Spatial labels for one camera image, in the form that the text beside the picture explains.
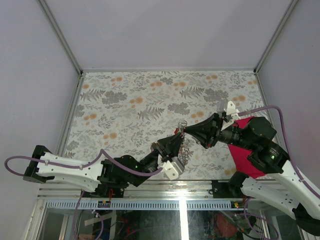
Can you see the grey slotted cable duct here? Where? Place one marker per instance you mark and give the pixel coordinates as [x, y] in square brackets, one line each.
[139, 204]

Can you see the aluminium frame post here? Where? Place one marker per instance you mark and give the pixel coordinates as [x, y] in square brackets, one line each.
[46, 10]
[281, 25]

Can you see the large metal keyring with keys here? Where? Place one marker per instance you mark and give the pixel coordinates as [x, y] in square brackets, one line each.
[184, 151]

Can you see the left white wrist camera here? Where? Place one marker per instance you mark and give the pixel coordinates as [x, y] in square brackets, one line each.
[173, 168]

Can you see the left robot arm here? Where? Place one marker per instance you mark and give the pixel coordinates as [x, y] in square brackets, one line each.
[105, 175]

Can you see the magenta cloth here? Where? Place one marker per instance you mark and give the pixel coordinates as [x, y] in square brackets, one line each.
[242, 164]

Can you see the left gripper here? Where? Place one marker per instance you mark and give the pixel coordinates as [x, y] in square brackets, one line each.
[172, 146]

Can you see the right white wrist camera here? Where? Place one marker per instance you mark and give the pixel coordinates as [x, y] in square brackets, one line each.
[228, 112]

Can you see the left aluminium frame post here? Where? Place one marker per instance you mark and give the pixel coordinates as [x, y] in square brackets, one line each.
[46, 10]

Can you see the floral table mat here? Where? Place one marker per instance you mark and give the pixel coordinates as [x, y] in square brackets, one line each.
[123, 113]

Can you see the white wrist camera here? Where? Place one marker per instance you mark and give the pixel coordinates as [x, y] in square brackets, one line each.
[173, 168]
[228, 112]

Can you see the right aluminium frame post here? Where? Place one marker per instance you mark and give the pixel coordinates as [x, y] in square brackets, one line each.
[281, 25]

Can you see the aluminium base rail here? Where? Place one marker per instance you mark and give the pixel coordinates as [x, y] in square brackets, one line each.
[149, 190]

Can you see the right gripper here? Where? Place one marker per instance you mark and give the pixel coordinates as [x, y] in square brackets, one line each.
[209, 131]

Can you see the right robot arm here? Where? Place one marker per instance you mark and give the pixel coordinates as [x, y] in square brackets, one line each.
[300, 203]

